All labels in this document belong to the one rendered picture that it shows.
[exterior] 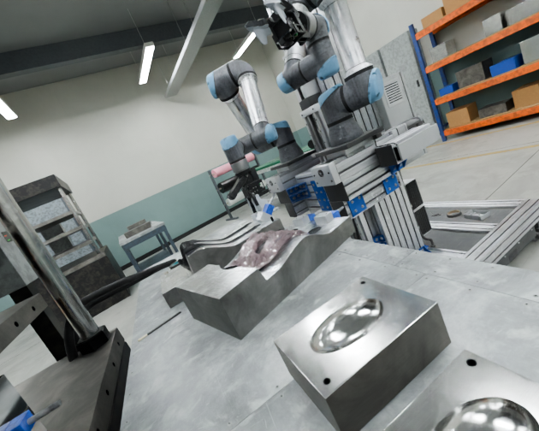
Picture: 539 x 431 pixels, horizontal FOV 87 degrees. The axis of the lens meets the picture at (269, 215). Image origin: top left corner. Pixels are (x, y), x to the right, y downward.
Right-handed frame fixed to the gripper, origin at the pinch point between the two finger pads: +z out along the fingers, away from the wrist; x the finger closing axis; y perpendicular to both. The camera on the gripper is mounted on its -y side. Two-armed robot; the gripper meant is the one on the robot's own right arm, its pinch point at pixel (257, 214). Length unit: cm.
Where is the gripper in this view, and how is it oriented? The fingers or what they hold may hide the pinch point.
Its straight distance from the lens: 127.3
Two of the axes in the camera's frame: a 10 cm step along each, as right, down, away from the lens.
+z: 4.1, 8.9, 2.1
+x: -3.8, -0.4, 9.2
